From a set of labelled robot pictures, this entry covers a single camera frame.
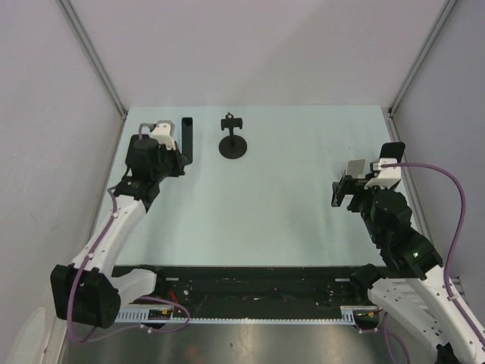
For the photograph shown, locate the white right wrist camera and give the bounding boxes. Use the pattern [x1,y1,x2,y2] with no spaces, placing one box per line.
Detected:
[365,158,402,190]

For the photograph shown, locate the purple cable lower right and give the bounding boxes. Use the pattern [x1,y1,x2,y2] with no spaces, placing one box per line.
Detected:
[380,310,412,364]

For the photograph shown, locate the black round-base phone stand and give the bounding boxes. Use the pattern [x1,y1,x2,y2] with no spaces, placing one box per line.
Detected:
[218,112,248,160]

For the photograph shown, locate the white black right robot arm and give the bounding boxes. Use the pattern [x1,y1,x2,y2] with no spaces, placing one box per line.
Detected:
[331,165,484,363]

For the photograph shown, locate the purple cable lower left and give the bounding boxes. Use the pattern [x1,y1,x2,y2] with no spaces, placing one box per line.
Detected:
[128,295,191,337]

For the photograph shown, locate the aluminium corner frame post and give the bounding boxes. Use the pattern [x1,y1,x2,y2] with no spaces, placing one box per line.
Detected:
[388,0,462,115]
[55,0,127,120]

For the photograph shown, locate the white phone stand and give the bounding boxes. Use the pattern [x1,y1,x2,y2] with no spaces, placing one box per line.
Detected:
[342,159,366,180]

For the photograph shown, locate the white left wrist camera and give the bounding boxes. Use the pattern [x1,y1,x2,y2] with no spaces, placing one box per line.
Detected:
[150,121,177,150]

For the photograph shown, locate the black smartphone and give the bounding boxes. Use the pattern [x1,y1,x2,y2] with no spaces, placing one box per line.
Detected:
[181,117,193,165]

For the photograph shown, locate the aluminium corner frame post left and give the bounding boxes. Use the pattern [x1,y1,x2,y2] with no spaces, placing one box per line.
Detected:
[55,0,127,120]

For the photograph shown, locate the black phone on black stand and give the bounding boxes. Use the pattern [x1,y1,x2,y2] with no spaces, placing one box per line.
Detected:
[379,142,405,163]

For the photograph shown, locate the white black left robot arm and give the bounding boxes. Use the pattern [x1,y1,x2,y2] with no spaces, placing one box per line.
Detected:
[50,123,186,328]

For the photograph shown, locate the aluminium corner frame post right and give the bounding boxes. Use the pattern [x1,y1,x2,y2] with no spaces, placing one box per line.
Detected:
[388,0,462,115]

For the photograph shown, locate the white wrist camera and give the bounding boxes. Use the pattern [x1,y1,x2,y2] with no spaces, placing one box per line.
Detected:
[365,158,402,190]
[150,121,177,150]

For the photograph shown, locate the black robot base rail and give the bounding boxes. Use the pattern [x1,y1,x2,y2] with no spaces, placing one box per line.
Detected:
[113,265,383,319]

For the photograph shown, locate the white slotted cable duct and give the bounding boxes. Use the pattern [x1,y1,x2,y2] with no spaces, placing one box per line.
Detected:
[115,305,359,326]

